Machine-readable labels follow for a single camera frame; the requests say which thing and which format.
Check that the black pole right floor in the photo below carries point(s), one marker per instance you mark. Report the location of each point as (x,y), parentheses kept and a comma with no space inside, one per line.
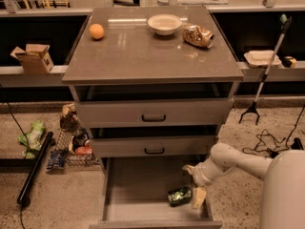
(297,144)

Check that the black pole on floor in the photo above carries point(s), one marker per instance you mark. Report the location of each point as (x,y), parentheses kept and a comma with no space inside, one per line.
(26,189)

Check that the wire mesh basket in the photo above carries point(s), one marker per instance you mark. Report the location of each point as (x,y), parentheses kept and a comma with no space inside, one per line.
(62,143)

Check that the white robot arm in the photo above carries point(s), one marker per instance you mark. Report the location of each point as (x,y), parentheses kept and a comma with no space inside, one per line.
(283,196)

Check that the white foam tray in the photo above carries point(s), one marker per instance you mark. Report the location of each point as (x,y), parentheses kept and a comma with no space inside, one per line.
(257,59)

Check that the grey top drawer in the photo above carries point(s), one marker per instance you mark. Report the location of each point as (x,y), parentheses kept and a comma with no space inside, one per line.
(153,113)

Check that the green chip bag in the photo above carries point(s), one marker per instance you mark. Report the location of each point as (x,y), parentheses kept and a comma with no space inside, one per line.
(32,139)

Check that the cardboard box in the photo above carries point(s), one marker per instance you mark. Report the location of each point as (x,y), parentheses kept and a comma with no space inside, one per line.
(35,58)

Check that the grey drawer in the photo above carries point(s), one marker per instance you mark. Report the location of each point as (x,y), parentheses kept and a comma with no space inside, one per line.
(153,146)
(153,113)
(135,195)

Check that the orange fruit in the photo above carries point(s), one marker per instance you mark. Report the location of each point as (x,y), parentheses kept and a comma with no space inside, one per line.
(96,31)

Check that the grabber reacher tool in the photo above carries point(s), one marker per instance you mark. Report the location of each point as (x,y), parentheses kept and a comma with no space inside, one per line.
(285,24)

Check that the blue snack bag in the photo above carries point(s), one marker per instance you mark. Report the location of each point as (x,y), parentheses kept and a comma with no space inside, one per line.
(56,160)

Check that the grey drawer cabinet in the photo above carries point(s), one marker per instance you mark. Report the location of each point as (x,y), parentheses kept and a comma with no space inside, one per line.
(133,63)

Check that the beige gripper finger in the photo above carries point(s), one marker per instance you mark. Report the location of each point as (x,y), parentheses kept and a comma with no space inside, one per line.
(199,195)
(189,169)

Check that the green crushed can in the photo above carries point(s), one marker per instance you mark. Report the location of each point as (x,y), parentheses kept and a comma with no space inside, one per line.
(179,196)

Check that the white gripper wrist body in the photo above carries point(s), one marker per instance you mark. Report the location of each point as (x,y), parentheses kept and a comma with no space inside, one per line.
(199,176)

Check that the brown gold crushed can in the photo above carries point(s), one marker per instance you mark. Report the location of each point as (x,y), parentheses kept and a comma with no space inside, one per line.
(198,36)

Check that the brown snack bag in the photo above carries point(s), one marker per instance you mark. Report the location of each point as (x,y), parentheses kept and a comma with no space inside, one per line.
(68,119)

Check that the yellow black tape measure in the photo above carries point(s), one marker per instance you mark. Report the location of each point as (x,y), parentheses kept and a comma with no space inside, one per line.
(289,62)

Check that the red snack packet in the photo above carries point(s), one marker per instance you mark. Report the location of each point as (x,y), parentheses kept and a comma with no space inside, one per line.
(84,150)

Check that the grey middle drawer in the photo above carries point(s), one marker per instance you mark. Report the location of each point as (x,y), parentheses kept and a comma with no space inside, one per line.
(153,146)

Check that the black power cable adapter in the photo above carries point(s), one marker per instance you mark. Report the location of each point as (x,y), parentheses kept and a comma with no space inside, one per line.
(270,146)

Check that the white bowl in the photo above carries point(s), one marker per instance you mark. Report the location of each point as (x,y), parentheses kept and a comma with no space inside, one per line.
(164,24)

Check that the grey bottom drawer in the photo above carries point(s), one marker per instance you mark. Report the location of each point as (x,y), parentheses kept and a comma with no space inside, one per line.
(135,195)

